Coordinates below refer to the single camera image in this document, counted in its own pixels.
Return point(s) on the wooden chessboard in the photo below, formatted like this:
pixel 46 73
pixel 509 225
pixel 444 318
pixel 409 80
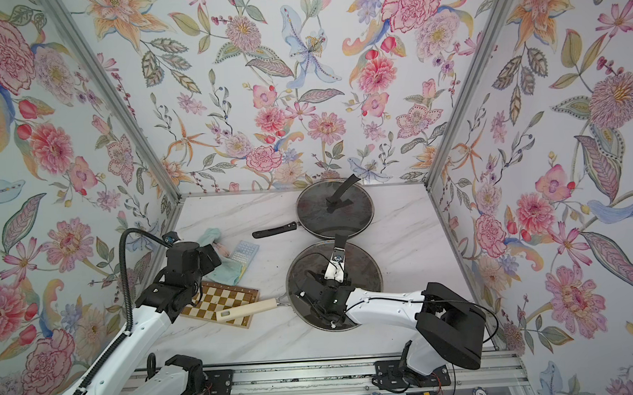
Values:
pixel 216 297

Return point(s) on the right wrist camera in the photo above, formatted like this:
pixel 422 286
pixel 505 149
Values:
pixel 335 270

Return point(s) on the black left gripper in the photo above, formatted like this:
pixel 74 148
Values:
pixel 208 262

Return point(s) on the small pink toy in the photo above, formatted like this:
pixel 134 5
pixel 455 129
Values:
pixel 221 250

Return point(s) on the glass pot lid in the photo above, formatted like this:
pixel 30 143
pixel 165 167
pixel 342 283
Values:
pixel 361 271
pixel 336 210

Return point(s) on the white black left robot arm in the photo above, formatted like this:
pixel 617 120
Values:
pixel 115 358

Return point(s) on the aluminium corner post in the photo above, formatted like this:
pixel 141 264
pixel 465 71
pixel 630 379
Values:
pixel 66 26
pixel 470 86

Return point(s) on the near pan with cream handle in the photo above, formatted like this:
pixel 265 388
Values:
pixel 249 310

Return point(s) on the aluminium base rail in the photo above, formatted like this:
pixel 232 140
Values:
pixel 502 373

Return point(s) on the mint green terry cloth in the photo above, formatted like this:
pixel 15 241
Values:
pixel 228 272

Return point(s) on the left aluminium corner post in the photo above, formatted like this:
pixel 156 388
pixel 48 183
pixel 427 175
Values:
pixel 66 26

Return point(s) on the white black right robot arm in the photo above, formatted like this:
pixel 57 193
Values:
pixel 450 329

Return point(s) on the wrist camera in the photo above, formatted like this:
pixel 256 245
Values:
pixel 170 238
pixel 335 270

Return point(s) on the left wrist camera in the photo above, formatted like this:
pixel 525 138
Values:
pixel 170 238

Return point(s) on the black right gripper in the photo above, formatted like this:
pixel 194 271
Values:
pixel 347 287

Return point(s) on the right aluminium corner post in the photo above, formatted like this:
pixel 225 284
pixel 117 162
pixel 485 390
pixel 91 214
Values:
pixel 470 86

